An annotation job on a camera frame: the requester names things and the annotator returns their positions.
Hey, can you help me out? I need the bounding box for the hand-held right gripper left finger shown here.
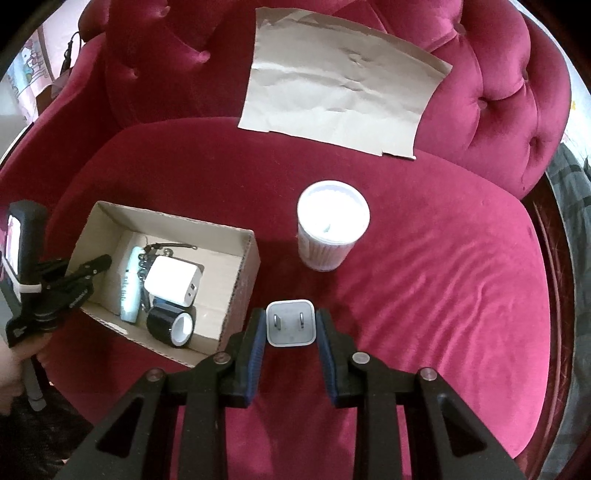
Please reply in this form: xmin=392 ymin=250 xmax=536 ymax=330
xmin=60 ymin=308 xmax=269 ymax=480

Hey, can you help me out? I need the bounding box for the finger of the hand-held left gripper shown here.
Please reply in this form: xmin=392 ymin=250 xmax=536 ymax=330
xmin=39 ymin=254 xmax=113 ymax=289
xmin=28 ymin=281 xmax=95 ymax=330

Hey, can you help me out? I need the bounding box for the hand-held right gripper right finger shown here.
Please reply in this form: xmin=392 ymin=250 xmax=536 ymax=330
xmin=315 ymin=308 xmax=527 ymax=480

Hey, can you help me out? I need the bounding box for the small white charger plug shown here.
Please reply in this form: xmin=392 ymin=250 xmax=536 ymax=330
xmin=265 ymin=300 xmax=317 ymax=348

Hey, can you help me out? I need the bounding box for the light blue cosmetic bottle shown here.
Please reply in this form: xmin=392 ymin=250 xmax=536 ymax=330
xmin=120 ymin=246 xmax=145 ymax=324

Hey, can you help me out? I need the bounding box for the metal keychain with beads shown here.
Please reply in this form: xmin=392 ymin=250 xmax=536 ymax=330
xmin=139 ymin=242 xmax=199 ymax=278

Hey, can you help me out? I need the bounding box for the large white charger plug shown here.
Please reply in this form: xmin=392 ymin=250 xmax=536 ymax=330
xmin=144 ymin=255 xmax=205 ymax=308

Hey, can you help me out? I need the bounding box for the black earbud case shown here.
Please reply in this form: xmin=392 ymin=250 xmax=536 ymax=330
xmin=147 ymin=299 xmax=198 ymax=348

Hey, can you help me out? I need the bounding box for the cardboard box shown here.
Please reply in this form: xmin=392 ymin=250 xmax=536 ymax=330
xmin=69 ymin=200 xmax=260 ymax=369

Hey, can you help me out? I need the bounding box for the person's left hand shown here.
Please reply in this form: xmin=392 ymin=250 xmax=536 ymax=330
xmin=0 ymin=335 xmax=52 ymax=416

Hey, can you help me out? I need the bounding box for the white cotton swab container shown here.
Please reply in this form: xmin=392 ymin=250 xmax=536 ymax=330
xmin=296 ymin=180 xmax=371 ymax=272

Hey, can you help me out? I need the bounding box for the red velvet tufted sofa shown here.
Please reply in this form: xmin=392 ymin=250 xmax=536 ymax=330
xmin=0 ymin=0 xmax=573 ymax=480

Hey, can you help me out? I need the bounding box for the brown paper sheet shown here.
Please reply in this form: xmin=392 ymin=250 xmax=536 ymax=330
xmin=238 ymin=7 xmax=454 ymax=161

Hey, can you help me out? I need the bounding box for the grey plaid blanket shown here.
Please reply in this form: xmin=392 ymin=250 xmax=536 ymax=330
xmin=547 ymin=143 xmax=591 ymax=480

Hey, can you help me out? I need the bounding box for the cartoon wall poster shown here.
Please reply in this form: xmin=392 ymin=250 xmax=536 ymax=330
xmin=9 ymin=25 xmax=51 ymax=116

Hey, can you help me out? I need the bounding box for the black cable plug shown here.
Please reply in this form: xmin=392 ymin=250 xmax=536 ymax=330
xmin=60 ymin=30 xmax=84 ymax=75

